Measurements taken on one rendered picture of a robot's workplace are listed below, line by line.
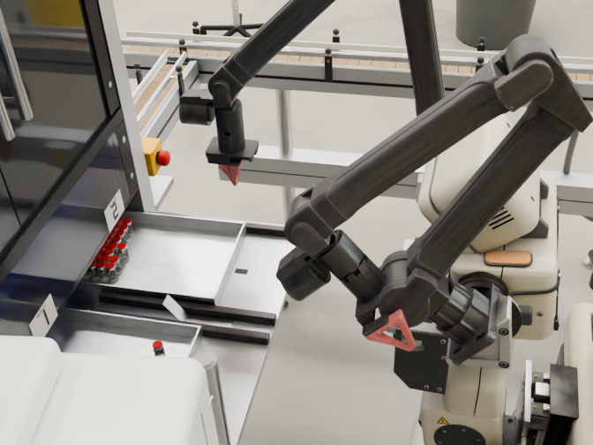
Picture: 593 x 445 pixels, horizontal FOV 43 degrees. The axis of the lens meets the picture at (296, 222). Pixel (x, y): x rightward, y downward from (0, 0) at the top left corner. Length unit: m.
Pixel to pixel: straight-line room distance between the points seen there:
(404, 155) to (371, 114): 2.93
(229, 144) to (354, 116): 2.41
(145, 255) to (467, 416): 0.81
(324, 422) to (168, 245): 0.96
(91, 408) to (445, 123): 0.59
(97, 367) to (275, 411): 1.90
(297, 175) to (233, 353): 1.23
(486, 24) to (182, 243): 3.06
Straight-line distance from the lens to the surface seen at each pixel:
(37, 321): 1.51
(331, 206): 1.07
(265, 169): 2.70
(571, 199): 2.66
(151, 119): 2.22
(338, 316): 2.84
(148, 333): 1.64
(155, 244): 1.85
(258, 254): 1.77
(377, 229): 3.21
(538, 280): 1.25
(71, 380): 0.69
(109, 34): 1.68
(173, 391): 0.66
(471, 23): 4.60
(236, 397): 1.50
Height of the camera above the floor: 2.06
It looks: 39 degrees down
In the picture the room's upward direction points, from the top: 3 degrees counter-clockwise
